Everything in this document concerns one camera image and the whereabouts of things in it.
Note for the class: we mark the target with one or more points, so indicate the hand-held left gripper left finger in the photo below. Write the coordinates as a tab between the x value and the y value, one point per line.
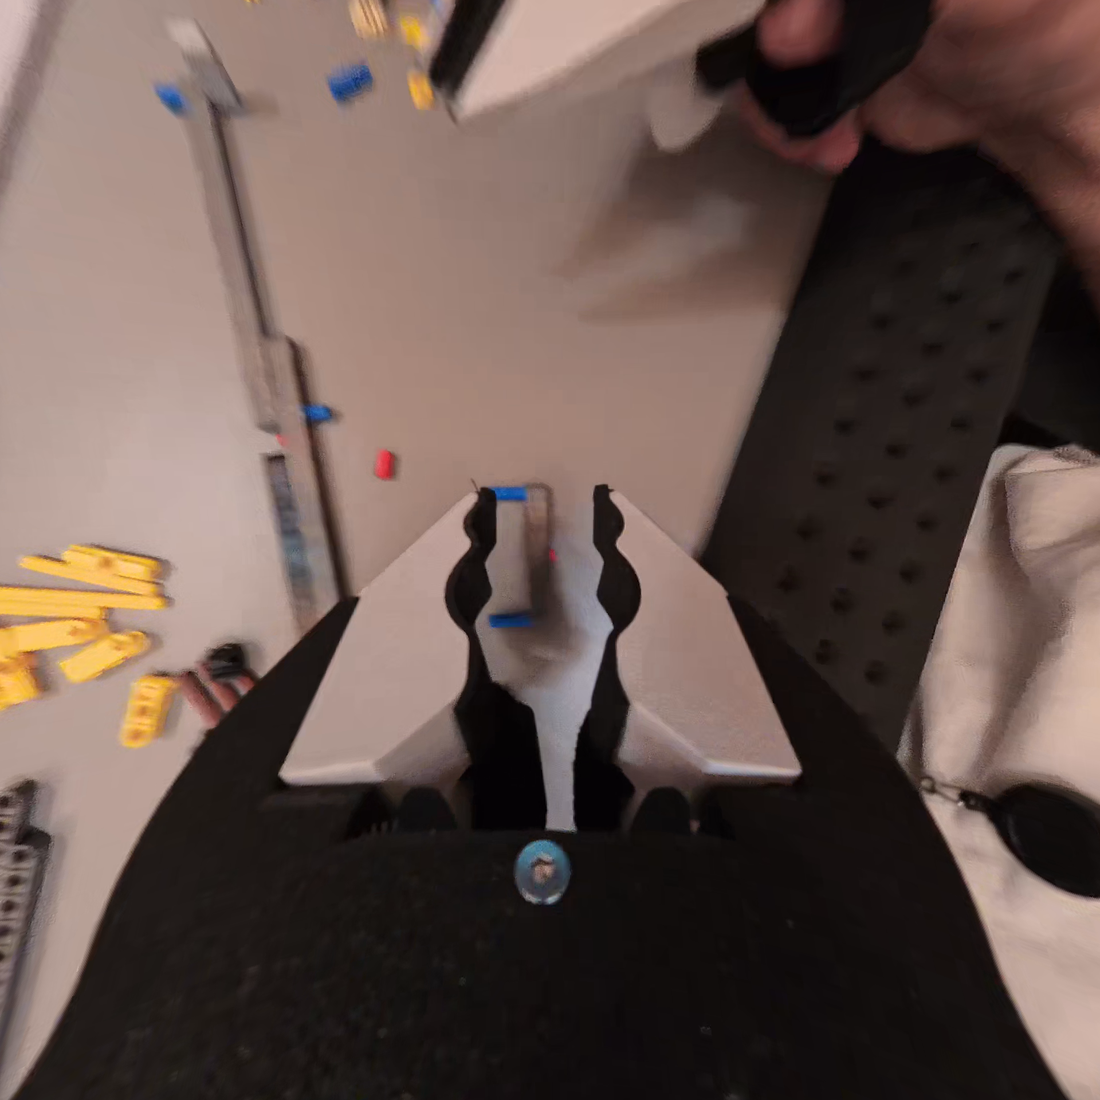
386	678

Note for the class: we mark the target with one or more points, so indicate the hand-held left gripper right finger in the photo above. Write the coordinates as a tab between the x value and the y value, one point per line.
695	678

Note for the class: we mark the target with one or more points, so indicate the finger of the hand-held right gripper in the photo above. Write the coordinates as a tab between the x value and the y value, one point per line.
584	43

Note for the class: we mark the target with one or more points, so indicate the dark grey lego beam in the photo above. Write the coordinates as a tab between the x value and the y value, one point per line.
534	550

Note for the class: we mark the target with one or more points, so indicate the dark brown lego connectors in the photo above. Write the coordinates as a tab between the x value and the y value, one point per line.
208	697

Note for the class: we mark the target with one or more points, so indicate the red lego pin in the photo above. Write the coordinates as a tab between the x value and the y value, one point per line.
384	463

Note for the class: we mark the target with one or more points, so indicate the pile of mixed lego pins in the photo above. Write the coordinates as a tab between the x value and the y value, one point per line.
351	81

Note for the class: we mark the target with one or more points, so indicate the group of yellow lego pieces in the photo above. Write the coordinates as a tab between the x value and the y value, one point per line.
85	601

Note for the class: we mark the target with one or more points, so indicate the long grey lego beam assembly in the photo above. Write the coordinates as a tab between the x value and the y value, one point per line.
258	360

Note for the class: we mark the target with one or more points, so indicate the stack of black lego beams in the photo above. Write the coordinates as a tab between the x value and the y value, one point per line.
17	859

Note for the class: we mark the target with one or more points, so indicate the person's right hand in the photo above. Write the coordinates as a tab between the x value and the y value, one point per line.
987	77

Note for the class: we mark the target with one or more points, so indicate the person's white shirt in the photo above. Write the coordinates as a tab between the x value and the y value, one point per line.
1014	644

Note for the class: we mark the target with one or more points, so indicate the black badge reel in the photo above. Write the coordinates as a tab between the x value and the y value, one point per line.
1048	832

